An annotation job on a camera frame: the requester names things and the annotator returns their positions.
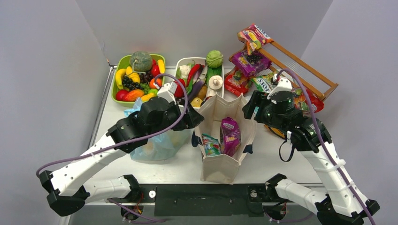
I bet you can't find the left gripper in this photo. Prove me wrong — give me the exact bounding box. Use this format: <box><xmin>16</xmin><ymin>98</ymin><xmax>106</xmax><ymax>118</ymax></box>
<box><xmin>148</xmin><ymin>97</ymin><xmax>203</xmax><ymax>138</ymax></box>

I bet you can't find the light blue plastic bag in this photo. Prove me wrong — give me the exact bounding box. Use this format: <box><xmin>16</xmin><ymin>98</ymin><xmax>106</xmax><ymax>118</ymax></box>
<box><xmin>123</xmin><ymin>97</ymin><xmax>191</xmax><ymax>162</ymax></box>

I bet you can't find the large purple snack bag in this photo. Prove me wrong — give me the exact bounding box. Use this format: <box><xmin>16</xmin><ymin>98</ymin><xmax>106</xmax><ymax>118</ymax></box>
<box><xmin>220</xmin><ymin>117</ymin><xmax>241</xmax><ymax>157</ymax></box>

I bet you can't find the teal snack bag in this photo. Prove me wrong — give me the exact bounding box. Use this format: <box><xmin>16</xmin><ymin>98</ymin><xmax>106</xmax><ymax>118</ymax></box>
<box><xmin>202</xmin><ymin>134</ymin><xmax>221</xmax><ymax>157</ymax></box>

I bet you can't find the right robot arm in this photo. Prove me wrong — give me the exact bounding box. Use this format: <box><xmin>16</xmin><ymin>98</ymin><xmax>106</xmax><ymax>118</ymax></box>
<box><xmin>243</xmin><ymin>90</ymin><xmax>380</xmax><ymax>225</ymax></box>

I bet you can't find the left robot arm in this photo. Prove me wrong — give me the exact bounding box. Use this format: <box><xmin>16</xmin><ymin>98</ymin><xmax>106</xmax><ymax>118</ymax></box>
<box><xmin>38</xmin><ymin>97</ymin><xmax>204</xmax><ymax>217</ymax></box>

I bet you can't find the red snack bag right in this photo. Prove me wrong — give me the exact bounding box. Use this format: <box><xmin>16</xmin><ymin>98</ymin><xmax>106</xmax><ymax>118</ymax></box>
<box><xmin>292</xmin><ymin>88</ymin><xmax>325</xmax><ymax>114</ymax></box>

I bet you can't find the red snack bag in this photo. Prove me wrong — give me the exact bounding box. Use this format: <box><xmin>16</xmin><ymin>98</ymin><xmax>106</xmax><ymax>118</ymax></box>
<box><xmin>292</xmin><ymin>88</ymin><xmax>325</xmax><ymax>114</ymax></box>
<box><xmin>225</xmin><ymin>67</ymin><xmax>249</xmax><ymax>97</ymax></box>

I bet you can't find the orange candy bag lower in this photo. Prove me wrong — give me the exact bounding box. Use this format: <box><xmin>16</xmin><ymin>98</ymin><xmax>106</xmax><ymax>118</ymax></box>
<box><xmin>264</xmin><ymin>125</ymin><xmax>286</xmax><ymax>140</ymax></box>

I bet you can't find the orange candy bag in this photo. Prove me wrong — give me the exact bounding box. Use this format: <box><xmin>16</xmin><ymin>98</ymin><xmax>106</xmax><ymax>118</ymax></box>
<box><xmin>237</xmin><ymin>23</ymin><xmax>273</xmax><ymax>55</ymax></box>
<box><xmin>264</xmin><ymin>125</ymin><xmax>286</xmax><ymax>140</ymax></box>

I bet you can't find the green candy bag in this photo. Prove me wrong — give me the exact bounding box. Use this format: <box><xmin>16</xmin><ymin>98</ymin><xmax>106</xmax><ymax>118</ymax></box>
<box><xmin>250</xmin><ymin>73</ymin><xmax>276</xmax><ymax>93</ymax></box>

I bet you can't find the red snack bag left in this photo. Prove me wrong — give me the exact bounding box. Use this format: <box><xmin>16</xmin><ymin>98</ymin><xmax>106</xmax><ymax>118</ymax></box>
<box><xmin>225</xmin><ymin>67</ymin><xmax>249</xmax><ymax>97</ymax></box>

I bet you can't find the small purple snack bag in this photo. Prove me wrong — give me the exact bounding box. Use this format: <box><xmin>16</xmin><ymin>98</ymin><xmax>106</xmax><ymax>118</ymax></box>
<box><xmin>230</xmin><ymin>50</ymin><xmax>272</xmax><ymax>77</ymax></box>

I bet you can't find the top orange candy bag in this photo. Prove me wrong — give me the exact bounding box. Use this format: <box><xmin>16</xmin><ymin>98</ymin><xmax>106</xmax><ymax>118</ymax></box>
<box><xmin>237</xmin><ymin>23</ymin><xmax>273</xmax><ymax>55</ymax></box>

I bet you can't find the red orange mango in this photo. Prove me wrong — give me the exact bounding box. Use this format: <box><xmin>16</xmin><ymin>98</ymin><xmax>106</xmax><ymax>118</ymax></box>
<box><xmin>122</xmin><ymin>89</ymin><xmax>145</xmax><ymax>102</ymax></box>

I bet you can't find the red bell pepper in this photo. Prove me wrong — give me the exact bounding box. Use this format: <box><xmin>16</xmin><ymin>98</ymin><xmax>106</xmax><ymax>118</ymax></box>
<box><xmin>174</xmin><ymin>78</ymin><xmax>186</xmax><ymax>98</ymax></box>

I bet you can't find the orange tangerine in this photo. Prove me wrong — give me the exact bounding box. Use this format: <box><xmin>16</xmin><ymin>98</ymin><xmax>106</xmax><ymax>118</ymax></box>
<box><xmin>149</xmin><ymin>78</ymin><xmax>163</xmax><ymax>90</ymax></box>

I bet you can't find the black grapes bunch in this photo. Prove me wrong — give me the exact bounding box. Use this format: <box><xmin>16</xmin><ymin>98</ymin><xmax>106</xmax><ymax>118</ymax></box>
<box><xmin>122</xmin><ymin>76</ymin><xmax>141</xmax><ymax>91</ymax></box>

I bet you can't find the yellow pear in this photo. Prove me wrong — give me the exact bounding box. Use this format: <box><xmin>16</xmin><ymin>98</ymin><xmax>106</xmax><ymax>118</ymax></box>
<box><xmin>191</xmin><ymin>97</ymin><xmax>203</xmax><ymax>108</ymax></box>

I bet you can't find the green fruit tray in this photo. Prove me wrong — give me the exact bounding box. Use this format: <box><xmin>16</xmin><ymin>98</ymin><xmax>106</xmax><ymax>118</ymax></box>
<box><xmin>111</xmin><ymin>54</ymin><xmax>166</xmax><ymax>108</ymax></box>

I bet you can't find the purple eggplant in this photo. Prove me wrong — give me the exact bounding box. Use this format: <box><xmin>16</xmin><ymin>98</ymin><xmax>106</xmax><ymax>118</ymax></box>
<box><xmin>188</xmin><ymin>79</ymin><xmax>206</xmax><ymax>102</ymax></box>

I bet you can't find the white cauliflower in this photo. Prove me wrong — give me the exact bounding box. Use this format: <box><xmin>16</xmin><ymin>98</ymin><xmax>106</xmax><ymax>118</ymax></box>
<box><xmin>179</xmin><ymin>65</ymin><xmax>191</xmax><ymax>79</ymax></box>

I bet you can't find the wooden display rack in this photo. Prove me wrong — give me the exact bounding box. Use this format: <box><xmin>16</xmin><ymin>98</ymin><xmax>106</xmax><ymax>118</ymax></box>
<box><xmin>229</xmin><ymin>40</ymin><xmax>338</xmax><ymax>101</ymax></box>

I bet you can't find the green melon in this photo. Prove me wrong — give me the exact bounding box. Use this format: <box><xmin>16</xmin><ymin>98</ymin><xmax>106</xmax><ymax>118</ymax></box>
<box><xmin>130</xmin><ymin>51</ymin><xmax>153</xmax><ymax>72</ymax></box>

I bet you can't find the white vegetable tray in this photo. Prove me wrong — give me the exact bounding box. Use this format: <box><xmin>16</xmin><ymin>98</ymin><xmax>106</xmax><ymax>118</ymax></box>
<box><xmin>175</xmin><ymin>57</ymin><xmax>225</xmax><ymax>103</ymax></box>

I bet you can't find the red chili pepper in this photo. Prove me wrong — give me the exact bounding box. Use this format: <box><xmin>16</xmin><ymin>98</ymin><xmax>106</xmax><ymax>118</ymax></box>
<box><xmin>186</xmin><ymin>64</ymin><xmax>202</xmax><ymax>87</ymax></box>

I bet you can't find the white mushroom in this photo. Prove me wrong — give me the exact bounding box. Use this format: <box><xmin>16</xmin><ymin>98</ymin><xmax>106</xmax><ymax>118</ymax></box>
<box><xmin>208</xmin><ymin>75</ymin><xmax>223</xmax><ymax>90</ymax></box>

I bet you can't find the green cabbage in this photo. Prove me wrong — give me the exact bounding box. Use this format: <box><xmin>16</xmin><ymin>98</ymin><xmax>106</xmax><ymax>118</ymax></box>
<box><xmin>206</xmin><ymin>50</ymin><xmax>223</xmax><ymax>68</ymax></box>

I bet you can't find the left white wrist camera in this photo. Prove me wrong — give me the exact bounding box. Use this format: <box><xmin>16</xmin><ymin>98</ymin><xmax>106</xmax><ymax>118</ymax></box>
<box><xmin>154</xmin><ymin>82</ymin><xmax>177</xmax><ymax>103</ymax></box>

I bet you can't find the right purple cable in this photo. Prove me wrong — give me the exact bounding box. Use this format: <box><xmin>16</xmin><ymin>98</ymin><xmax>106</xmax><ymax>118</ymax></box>
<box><xmin>273</xmin><ymin>68</ymin><xmax>377</xmax><ymax>225</ymax></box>

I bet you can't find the purple cable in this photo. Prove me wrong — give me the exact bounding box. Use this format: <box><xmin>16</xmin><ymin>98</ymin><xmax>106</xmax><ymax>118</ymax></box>
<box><xmin>273</xmin><ymin>68</ymin><xmax>377</xmax><ymax>225</ymax></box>
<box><xmin>36</xmin><ymin>73</ymin><xmax>189</xmax><ymax>224</ymax></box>

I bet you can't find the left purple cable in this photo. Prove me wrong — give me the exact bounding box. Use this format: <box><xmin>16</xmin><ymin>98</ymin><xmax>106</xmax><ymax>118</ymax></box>
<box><xmin>36</xmin><ymin>73</ymin><xmax>189</xmax><ymax>224</ymax></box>

